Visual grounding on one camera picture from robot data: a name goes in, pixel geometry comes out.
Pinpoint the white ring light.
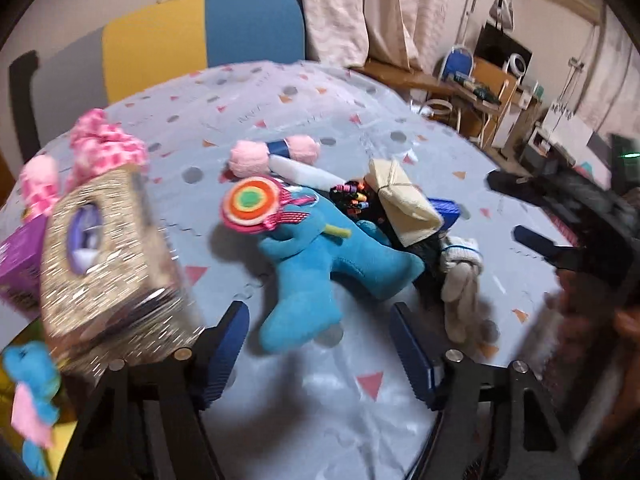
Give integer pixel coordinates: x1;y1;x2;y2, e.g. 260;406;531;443
504;56;530;80

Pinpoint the white storage rack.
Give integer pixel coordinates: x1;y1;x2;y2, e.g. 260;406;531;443
525;105;611;171

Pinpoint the person's right forearm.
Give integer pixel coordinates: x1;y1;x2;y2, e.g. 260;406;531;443
547;270;640;466

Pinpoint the grey yellow blue chair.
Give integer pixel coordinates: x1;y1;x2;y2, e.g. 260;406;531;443
9;0;307;146

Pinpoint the pale patterned curtain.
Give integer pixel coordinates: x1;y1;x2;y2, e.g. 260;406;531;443
160;0;451;68

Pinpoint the cream cloth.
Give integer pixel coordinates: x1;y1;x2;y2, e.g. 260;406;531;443
367;157;446;248

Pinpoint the purple cardboard box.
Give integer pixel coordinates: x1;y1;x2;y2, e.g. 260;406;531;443
0;220;51;311

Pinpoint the large blue plush with lollipop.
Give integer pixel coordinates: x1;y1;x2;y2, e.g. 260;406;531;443
220;175;426;356

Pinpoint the blue ribbed object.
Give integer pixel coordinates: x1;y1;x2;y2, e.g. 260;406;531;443
427;197;461;231

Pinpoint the blue folding chair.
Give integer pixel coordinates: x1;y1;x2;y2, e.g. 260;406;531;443
440;45;476;83

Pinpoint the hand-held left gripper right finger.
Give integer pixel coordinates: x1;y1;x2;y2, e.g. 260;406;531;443
389;301;583;480

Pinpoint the black monitor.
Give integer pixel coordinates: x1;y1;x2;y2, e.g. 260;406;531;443
472;22;533;78

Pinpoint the wooden desk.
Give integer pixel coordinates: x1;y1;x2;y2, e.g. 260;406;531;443
350;57;543;148

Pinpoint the white knotted rope toy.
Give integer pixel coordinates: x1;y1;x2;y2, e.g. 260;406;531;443
439;237;486;343

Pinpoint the patterned pale blue tablecloth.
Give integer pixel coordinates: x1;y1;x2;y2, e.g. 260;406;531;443
0;60;596;480

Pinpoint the pink spotted plush toy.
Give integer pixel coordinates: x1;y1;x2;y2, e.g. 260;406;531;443
20;108;151;221

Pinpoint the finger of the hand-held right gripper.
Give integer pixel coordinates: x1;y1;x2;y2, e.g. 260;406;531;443
513;225;626;281
486;167;591;216

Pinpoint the ornate metallic tissue box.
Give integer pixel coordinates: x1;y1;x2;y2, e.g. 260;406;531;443
39;167;206;376

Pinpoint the pink towel roll blue band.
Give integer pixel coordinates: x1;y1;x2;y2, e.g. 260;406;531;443
229;134;321;179

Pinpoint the white sponge block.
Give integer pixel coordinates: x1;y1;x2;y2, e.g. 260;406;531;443
269;155;346;191

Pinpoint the small blue plush pink dress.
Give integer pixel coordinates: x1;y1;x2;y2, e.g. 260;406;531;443
0;340;63;478

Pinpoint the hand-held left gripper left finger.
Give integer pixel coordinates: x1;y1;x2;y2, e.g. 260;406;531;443
52;301;251;480

